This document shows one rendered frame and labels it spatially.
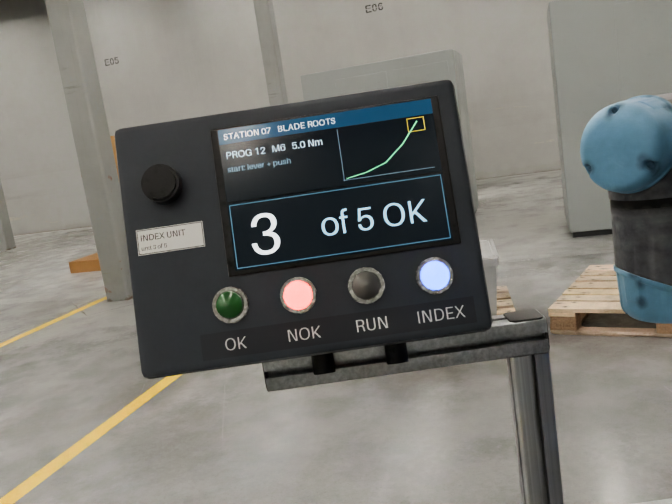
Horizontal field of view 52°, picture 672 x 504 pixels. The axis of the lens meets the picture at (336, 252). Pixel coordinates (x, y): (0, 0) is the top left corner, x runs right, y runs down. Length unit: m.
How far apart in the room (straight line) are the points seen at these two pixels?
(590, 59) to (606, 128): 5.87
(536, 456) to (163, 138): 0.40
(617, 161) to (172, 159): 0.35
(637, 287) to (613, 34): 5.89
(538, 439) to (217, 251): 0.32
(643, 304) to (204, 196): 0.38
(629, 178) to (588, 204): 5.92
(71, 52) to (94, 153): 0.89
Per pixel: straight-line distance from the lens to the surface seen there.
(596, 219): 6.56
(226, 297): 0.51
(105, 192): 6.63
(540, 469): 0.65
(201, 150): 0.53
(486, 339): 0.59
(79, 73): 6.68
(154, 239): 0.53
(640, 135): 0.60
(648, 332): 3.85
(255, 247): 0.51
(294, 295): 0.50
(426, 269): 0.50
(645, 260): 0.64
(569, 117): 6.46
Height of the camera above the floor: 1.23
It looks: 10 degrees down
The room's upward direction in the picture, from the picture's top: 9 degrees counter-clockwise
